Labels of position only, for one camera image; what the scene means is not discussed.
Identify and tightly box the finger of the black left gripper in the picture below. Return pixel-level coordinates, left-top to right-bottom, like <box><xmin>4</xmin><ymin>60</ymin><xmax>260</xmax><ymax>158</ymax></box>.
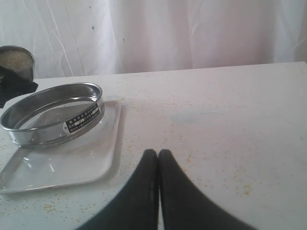
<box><xmin>0</xmin><ymin>67</ymin><xmax>38</xmax><ymax>108</ymax></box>

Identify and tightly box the round stainless steel sieve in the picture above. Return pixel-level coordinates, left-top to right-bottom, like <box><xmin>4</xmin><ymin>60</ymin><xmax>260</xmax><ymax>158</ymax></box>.
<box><xmin>0</xmin><ymin>82</ymin><xmax>105</xmax><ymax>149</ymax></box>

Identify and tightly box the white plastic tray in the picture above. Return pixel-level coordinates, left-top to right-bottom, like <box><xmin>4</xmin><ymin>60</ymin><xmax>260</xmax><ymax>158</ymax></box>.
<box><xmin>0</xmin><ymin>101</ymin><xmax>122</xmax><ymax>195</ymax></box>

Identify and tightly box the stainless steel cup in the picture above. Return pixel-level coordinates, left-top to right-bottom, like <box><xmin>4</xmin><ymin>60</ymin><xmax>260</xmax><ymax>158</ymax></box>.
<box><xmin>0</xmin><ymin>46</ymin><xmax>35</xmax><ymax>81</ymax></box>

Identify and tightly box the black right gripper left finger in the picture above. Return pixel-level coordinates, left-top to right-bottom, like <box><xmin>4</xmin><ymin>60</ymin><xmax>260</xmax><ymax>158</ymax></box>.
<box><xmin>80</xmin><ymin>149</ymin><xmax>159</xmax><ymax>230</ymax></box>

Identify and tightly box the white curtain backdrop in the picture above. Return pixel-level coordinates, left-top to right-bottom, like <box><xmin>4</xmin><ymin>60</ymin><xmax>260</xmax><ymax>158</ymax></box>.
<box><xmin>0</xmin><ymin>0</ymin><xmax>307</xmax><ymax>79</ymax></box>

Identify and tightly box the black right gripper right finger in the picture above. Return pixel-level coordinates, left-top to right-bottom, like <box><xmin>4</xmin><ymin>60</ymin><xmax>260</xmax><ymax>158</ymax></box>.
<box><xmin>158</xmin><ymin>149</ymin><xmax>242</xmax><ymax>230</ymax></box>

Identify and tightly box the yellow granular powder pile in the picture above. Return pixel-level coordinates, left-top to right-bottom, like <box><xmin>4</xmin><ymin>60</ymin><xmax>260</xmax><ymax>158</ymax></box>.
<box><xmin>0</xmin><ymin>50</ymin><xmax>33</xmax><ymax>71</ymax></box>

